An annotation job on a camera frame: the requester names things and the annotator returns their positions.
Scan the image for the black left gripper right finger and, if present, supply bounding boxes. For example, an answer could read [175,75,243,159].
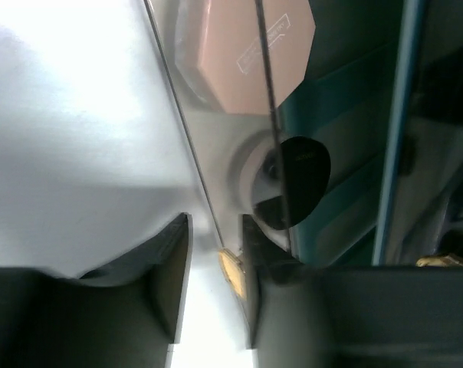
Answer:
[241,215,463,367]

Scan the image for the gold blue drawer knob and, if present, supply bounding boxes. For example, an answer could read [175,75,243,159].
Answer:
[218,248,247,300]

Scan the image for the black round compact jar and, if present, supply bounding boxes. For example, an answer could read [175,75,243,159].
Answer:
[228,130,331,231]

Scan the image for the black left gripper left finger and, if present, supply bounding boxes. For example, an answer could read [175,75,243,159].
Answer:
[0,213,192,367]

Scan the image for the clear pink round jar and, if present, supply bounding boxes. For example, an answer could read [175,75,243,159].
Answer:
[175,0,316,115]

